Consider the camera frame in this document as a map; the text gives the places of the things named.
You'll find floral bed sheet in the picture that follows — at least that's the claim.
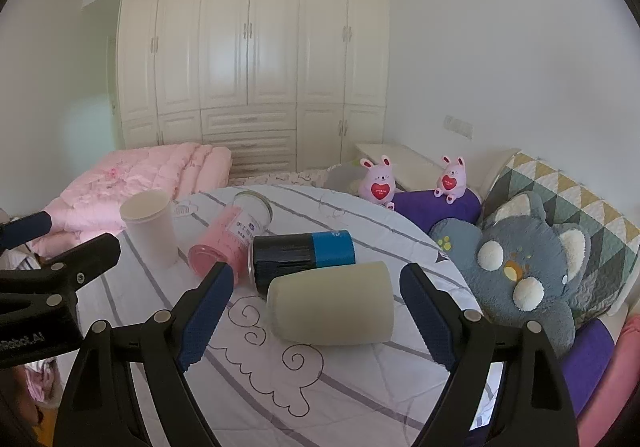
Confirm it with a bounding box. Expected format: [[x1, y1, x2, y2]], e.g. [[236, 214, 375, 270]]
[[227, 165, 352, 190]]

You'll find cream cup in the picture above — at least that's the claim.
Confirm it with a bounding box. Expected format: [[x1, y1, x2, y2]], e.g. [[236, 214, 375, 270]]
[[266, 261, 396, 346]]

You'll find translucent plastic box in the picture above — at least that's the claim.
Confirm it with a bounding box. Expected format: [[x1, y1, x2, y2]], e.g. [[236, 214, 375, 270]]
[[323, 164, 364, 196]]

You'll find pink pillow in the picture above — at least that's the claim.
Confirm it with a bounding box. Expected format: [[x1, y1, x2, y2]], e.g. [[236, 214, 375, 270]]
[[575, 314, 640, 447]]

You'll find purple pillow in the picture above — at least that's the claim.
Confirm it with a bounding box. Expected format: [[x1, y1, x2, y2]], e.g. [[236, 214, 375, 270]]
[[392, 186, 482, 234]]

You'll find grey cat plush toy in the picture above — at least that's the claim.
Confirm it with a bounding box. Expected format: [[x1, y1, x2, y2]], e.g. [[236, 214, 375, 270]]
[[428, 191, 592, 359]]

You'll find pink translucent cup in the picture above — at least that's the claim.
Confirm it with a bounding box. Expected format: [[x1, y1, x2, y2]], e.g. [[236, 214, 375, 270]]
[[188, 190, 274, 277]]

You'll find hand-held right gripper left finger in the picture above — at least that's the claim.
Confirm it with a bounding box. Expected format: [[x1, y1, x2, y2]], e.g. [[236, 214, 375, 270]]
[[52, 262, 235, 447]]

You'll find cream wardrobe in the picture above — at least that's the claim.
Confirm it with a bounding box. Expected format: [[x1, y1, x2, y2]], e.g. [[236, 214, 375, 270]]
[[115, 0, 391, 178]]

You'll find white cup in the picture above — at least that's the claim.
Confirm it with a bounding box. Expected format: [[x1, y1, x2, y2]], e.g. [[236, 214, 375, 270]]
[[119, 190, 180, 271]]

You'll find purple cushion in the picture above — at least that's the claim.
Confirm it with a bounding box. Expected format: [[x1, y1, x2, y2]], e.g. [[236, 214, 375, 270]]
[[559, 316, 632, 419]]

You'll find wall switch plate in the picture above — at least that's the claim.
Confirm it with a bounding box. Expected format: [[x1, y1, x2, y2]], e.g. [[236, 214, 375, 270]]
[[443, 115, 474, 140]]

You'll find black and blue cup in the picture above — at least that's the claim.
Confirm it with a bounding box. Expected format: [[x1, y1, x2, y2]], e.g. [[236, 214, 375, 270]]
[[248, 230, 356, 298]]

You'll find triangle-pattern quilted pillow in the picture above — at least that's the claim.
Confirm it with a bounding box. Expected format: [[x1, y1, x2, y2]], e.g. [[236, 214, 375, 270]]
[[481, 151, 640, 324]]

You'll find pink bunny plush toy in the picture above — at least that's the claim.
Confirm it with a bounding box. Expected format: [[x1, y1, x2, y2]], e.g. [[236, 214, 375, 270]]
[[433, 155, 470, 204], [359, 155, 397, 206]]

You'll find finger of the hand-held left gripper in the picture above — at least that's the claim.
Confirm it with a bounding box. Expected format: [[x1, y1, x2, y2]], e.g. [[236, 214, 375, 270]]
[[0, 233, 122, 310], [0, 210, 54, 251]]

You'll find pink quilt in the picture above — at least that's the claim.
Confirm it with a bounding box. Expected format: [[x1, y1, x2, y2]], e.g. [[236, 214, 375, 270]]
[[36, 142, 234, 259]]

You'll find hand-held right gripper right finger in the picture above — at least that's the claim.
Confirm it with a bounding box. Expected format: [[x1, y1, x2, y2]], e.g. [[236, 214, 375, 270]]
[[399, 262, 581, 447]]

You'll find white nightstand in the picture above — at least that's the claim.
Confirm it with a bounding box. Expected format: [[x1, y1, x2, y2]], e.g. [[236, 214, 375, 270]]
[[354, 142, 447, 193]]

